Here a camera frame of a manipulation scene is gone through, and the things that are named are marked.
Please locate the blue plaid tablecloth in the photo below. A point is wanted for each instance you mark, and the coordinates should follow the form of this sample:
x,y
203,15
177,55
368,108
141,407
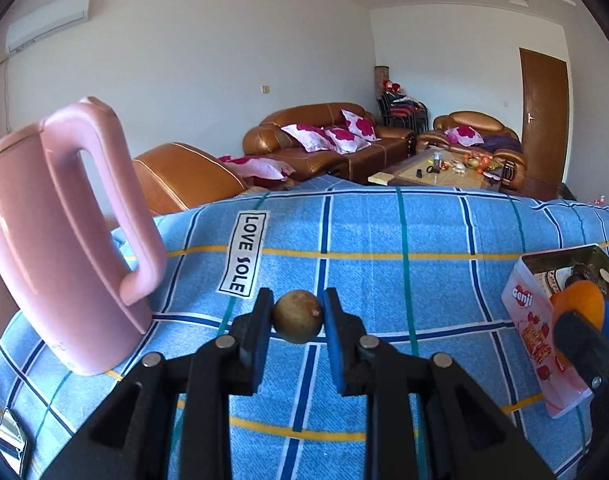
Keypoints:
x,y
423,267

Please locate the brown leather sofa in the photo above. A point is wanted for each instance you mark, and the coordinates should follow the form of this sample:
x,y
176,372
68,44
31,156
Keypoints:
x,y
394,144

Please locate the brown leather armchair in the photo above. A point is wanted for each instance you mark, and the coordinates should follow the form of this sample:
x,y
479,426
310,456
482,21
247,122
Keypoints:
x,y
500,141

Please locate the fruit plate on coffee table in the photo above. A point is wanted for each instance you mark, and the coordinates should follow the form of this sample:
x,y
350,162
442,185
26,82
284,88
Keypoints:
x,y
481,162

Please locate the black rack with red items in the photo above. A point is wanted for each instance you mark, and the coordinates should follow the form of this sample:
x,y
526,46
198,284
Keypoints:
x,y
397,109

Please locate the white magenta floral pillow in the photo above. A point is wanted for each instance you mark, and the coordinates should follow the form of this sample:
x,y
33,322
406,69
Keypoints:
x,y
311,138

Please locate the armchair floral pillow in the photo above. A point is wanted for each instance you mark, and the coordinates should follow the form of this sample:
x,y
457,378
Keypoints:
x,y
464,135

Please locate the brown wooden door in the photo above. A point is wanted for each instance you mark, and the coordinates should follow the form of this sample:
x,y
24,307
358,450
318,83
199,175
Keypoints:
x,y
545,126

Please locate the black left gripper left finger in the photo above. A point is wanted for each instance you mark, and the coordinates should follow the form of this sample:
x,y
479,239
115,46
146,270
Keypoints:
x,y
129,435

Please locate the floral pillow on footstool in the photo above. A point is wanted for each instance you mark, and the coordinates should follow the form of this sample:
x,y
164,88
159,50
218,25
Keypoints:
x,y
265,168

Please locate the wooden coffee table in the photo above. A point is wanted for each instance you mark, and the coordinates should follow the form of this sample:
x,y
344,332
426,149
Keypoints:
x,y
435,167

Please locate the smartphone at table edge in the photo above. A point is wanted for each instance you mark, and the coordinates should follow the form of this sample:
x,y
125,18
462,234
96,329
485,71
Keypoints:
x,y
15,444

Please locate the white wall air conditioner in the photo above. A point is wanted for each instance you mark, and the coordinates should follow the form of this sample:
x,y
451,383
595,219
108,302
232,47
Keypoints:
x,y
44,22

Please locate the smooth orange fruit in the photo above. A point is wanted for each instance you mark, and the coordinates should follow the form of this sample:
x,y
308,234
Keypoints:
x,y
583,296

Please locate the pink biscuit tin box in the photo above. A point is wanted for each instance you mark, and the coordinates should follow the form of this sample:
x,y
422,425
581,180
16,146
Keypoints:
x,y
534,278

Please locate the pink electric kettle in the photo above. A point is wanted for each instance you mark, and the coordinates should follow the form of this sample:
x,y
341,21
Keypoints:
x,y
79,251

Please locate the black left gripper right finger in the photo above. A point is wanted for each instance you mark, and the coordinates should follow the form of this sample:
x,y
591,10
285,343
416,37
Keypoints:
x,y
425,418

